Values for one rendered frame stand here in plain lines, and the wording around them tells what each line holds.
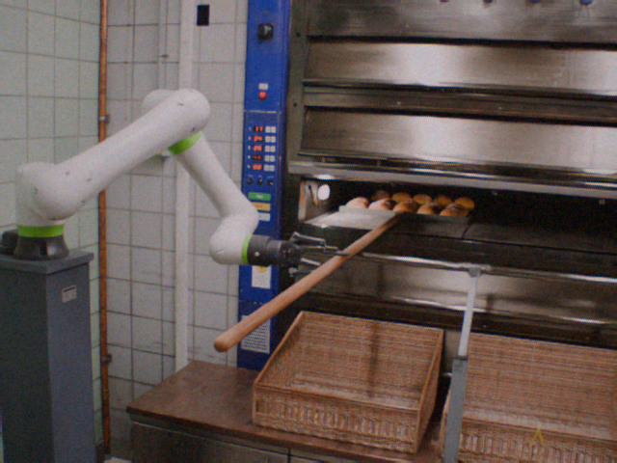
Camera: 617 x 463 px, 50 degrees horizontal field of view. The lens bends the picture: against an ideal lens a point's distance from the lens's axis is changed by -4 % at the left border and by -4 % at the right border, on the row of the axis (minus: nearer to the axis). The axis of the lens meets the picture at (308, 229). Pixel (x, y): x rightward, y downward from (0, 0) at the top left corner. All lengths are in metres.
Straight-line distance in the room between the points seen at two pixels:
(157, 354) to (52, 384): 1.17
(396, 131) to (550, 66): 0.58
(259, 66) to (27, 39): 0.85
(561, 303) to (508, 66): 0.85
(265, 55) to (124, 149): 1.01
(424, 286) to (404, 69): 0.78
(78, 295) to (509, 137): 1.50
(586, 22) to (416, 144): 0.71
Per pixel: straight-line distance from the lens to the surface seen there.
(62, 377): 1.95
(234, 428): 2.31
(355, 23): 2.57
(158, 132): 1.78
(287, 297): 1.53
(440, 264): 2.13
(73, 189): 1.70
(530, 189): 2.30
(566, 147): 2.45
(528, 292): 2.51
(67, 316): 1.92
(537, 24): 2.48
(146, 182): 2.89
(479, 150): 2.44
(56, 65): 2.77
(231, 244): 2.03
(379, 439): 2.22
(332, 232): 2.58
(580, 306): 2.52
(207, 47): 2.75
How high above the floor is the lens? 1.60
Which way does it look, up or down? 10 degrees down
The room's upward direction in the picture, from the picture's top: 3 degrees clockwise
